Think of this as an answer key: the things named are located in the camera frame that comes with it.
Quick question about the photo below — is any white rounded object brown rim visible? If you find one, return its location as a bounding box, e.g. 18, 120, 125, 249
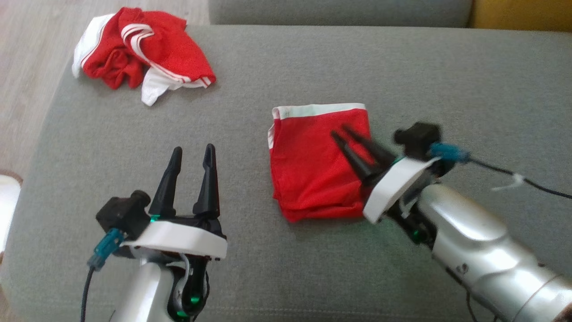
0, 172, 23, 255

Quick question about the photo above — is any red Bulls 23 jersey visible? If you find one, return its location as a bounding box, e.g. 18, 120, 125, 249
71, 7, 217, 107

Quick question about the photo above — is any blue right cable connector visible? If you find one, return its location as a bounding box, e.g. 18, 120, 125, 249
429, 142, 471, 164

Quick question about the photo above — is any blue left cable connector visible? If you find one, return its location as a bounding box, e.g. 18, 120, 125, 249
87, 228, 126, 271

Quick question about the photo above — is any grey sofa seat cushion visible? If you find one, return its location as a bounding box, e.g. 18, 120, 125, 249
0, 25, 572, 322

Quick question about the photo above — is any yellow sofa cushion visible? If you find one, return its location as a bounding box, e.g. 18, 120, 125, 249
469, 0, 572, 33

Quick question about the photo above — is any grey sofa back cushion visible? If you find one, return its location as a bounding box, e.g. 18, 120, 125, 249
208, 0, 474, 27

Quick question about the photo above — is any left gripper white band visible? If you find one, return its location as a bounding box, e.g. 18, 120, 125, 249
121, 144, 228, 260

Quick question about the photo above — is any red mesh shorts white trim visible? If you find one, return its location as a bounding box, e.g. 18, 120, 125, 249
267, 103, 374, 223

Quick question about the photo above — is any blue cable connector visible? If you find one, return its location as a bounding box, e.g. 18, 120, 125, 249
429, 142, 471, 164
87, 228, 126, 271

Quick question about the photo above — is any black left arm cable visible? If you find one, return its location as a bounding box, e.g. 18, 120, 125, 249
80, 266, 97, 322

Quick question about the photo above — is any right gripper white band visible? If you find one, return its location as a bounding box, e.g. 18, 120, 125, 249
330, 124, 441, 224

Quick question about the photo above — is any white cable tie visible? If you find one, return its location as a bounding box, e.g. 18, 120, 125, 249
492, 173, 526, 191

